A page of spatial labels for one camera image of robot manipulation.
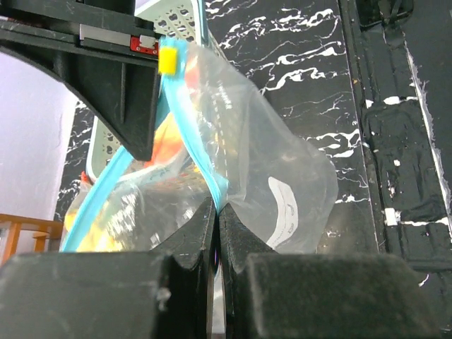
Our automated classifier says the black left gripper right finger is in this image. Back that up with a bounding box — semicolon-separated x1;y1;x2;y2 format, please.
218;206;441;338

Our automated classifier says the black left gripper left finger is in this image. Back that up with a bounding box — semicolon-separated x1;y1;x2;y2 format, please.
1;198;216;338

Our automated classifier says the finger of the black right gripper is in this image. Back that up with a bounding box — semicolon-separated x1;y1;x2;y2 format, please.
1;0;160;161

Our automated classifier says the orange carrot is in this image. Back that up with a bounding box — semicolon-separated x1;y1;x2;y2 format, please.
147;113;184;166

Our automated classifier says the teal plastic basket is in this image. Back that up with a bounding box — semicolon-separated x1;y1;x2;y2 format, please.
85;0;206;182

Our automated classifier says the wooden rack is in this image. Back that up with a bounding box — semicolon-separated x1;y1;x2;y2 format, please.
1;213;64;265

